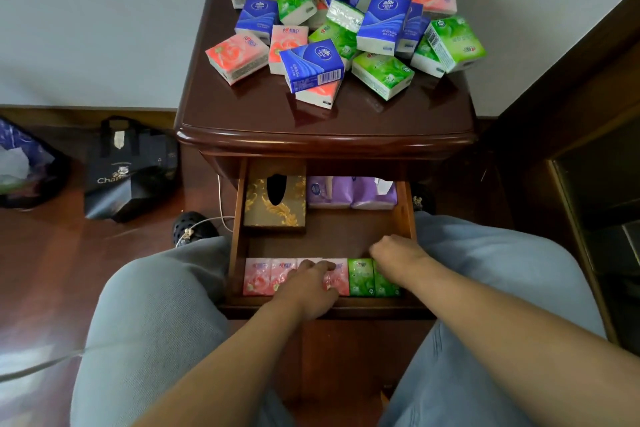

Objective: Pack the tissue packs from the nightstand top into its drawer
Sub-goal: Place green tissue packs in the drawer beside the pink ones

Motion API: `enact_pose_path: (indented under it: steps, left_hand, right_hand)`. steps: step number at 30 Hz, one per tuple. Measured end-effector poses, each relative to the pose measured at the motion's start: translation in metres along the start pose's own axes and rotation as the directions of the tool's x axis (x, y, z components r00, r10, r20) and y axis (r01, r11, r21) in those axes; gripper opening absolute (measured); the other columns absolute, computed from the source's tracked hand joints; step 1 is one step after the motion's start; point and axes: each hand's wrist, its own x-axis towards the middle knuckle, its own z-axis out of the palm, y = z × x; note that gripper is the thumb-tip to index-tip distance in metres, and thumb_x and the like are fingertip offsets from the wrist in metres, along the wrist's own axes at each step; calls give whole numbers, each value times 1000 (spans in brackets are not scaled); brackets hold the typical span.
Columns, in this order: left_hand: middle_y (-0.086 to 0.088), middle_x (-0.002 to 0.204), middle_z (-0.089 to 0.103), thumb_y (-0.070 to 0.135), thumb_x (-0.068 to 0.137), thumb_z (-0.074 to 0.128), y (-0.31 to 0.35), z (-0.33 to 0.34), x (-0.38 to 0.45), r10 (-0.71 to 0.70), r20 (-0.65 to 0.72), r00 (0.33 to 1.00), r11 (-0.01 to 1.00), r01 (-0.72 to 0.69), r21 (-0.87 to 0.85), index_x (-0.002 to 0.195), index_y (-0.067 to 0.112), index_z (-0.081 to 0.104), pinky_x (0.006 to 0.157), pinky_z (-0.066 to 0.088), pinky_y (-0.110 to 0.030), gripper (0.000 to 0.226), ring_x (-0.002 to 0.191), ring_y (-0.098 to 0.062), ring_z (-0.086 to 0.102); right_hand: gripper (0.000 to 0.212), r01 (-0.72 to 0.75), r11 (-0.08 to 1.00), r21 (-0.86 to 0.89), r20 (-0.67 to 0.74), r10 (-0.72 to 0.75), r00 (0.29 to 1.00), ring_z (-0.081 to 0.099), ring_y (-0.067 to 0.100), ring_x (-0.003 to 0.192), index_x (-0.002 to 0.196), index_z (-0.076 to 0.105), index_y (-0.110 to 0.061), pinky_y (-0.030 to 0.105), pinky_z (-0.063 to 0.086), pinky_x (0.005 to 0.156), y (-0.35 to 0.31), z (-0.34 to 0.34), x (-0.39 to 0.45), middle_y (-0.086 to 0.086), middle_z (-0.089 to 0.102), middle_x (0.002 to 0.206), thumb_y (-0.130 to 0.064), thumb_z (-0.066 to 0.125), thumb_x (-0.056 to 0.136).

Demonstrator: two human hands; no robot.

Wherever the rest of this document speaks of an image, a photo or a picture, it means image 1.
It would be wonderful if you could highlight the person's left hand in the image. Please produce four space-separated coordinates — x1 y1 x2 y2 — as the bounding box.
271 260 340 321

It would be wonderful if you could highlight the person's right hand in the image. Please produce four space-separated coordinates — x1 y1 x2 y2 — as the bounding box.
368 235 432 288

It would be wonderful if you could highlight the person's right forearm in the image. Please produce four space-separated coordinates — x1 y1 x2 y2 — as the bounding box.
400 257 640 427

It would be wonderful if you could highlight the person's left forearm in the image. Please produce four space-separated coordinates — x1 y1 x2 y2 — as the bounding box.
134 298 323 427

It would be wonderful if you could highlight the green tissue pack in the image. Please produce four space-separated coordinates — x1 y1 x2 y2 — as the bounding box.
372 267 402 298
348 258 376 297

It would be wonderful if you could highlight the wooden nightstand drawer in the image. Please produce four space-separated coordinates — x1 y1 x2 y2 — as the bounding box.
220 157 437 321

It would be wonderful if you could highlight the purple tissue pack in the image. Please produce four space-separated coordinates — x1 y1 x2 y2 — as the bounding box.
351 176 399 210
306 176 354 208

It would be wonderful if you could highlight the black clog shoe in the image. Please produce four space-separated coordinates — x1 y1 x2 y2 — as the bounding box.
172 211 221 248
412 183 436 216

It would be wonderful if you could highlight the gold patterned tissue box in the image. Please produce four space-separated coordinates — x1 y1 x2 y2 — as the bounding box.
243 159 307 229

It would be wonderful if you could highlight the person's right leg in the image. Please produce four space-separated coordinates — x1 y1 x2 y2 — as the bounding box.
378 211 609 427

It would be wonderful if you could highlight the person's leg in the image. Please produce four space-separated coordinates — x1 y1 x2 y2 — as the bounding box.
378 211 609 427
70 236 297 427

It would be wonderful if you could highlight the dark wooden nightstand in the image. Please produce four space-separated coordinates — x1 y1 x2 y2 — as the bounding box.
173 0 479 427

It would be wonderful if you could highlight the person's left leg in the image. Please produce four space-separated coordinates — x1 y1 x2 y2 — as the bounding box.
70 236 297 427

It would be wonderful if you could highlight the black paper shopping bag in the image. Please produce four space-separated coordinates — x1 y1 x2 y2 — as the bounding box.
83 116 180 224

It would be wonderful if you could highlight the dark wooden cabinet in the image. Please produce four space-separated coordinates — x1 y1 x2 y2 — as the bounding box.
479 0 640 358

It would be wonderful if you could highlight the pile of colourful tissue packets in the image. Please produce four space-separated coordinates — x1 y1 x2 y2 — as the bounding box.
205 0 488 110

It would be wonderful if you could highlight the blue plastic bag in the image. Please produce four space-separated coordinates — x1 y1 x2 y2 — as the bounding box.
0 116 71 210

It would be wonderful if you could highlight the white cable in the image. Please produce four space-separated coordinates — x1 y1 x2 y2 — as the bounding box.
175 174 236 248
0 346 123 383

